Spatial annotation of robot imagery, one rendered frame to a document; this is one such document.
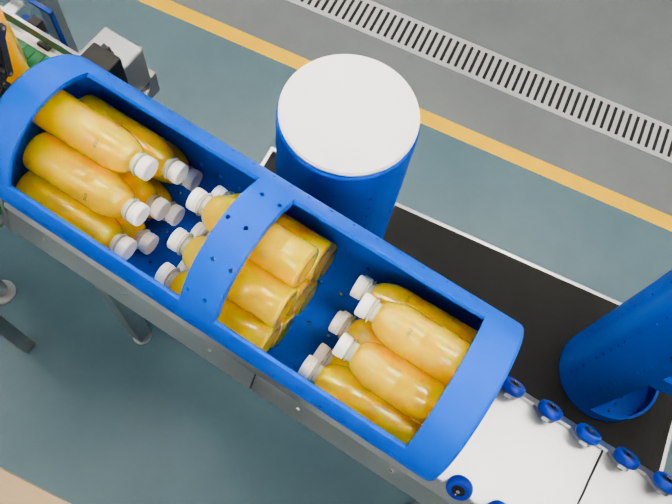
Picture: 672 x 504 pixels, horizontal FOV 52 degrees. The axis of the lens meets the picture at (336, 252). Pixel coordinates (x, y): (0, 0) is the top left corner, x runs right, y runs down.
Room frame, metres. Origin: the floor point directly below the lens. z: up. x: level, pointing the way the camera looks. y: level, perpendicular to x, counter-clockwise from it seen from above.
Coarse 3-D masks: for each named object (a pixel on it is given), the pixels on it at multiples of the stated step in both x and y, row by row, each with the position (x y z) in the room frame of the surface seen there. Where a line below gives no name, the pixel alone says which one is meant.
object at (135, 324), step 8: (96, 288) 0.48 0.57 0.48; (104, 296) 0.48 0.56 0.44; (112, 304) 0.47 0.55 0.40; (120, 304) 0.48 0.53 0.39; (120, 312) 0.47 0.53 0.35; (128, 312) 0.48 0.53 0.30; (120, 320) 0.48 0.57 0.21; (128, 320) 0.47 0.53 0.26; (136, 320) 0.49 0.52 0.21; (144, 320) 0.51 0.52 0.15; (128, 328) 0.47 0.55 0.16; (136, 328) 0.48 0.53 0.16; (144, 328) 0.50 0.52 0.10; (136, 336) 0.47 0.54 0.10; (144, 336) 0.48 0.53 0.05
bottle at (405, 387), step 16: (352, 352) 0.28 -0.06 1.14; (368, 352) 0.28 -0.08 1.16; (384, 352) 0.28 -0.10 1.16; (352, 368) 0.25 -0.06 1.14; (368, 368) 0.25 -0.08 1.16; (384, 368) 0.26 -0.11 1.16; (400, 368) 0.26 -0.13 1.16; (416, 368) 0.27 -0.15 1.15; (368, 384) 0.23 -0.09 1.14; (384, 384) 0.23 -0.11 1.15; (400, 384) 0.24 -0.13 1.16; (416, 384) 0.24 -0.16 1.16; (432, 384) 0.25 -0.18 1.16; (384, 400) 0.22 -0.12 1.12; (400, 400) 0.22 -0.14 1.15; (416, 400) 0.22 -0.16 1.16; (432, 400) 0.22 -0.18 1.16; (416, 416) 0.20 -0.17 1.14
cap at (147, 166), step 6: (144, 156) 0.51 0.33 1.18; (150, 156) 0.52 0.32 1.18; (138, 162) 0.50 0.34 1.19; (144, 162) 0.50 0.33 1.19; (150, 162) 0.50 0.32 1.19; (156, 162) 0.51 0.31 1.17; (138, 168) 0.49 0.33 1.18; (144, 168) 0.49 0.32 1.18; (150, 168) 0.50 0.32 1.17; (156, 168) 0.51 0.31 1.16; (138, 174) 0.48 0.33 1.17; (144, 174) 0.48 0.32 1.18; (150, 174) 0.49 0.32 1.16; (144, 180) 0.48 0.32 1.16
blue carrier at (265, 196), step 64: (64, 64) 0.63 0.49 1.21; (0, 128) 0.49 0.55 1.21; (192, 128) 0.58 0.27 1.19; (0, 192) 0.43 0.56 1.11; (256, 192) 0.47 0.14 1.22; (384, 256) 0.42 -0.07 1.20; (192, 320) 0.28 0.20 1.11; (320, 320) 0.37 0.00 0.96; (512, 320) 0.37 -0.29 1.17; (448, 384) 0.24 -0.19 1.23; (384, 448) 0.15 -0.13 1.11; (448, 448) 0.16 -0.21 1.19
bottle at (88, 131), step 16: (64, 96) 0.58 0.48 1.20; (48, 112) 0.55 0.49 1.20; (64, 112) 0.55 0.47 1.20; (80, 112) 0.55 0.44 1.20; (96, 112) 0.57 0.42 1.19; (48, 128) 0.53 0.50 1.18; (64, 128) 0.53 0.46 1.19; (80, 128) 0.53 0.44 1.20; (96, 128) 0.53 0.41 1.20; (112, 128) 0.54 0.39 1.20; (80, 144) 0.51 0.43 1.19; (96, 144) 0.51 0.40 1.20; (112, 144) 0.51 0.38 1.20; (128, 144) 0.52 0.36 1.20; (96, 160) 0.49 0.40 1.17; (112, 160) 0.49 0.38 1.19; (128, 160) 0.50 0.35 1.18
